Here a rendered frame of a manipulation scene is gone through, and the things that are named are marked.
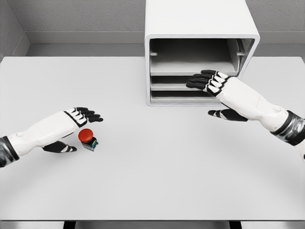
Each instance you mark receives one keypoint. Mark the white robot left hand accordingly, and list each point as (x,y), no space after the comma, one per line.
(59,126)

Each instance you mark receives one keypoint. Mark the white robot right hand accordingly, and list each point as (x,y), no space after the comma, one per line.
(238,95)

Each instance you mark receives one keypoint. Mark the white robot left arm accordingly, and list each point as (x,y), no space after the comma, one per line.
(21,143)

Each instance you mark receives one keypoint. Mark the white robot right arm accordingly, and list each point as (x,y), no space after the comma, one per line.
(278,119)

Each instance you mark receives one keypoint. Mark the white tabletop storage cabinet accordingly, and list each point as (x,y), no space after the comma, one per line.
(200,19)

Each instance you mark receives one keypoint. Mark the red mushroom button load switch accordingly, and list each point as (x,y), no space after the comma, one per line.
(86,136)

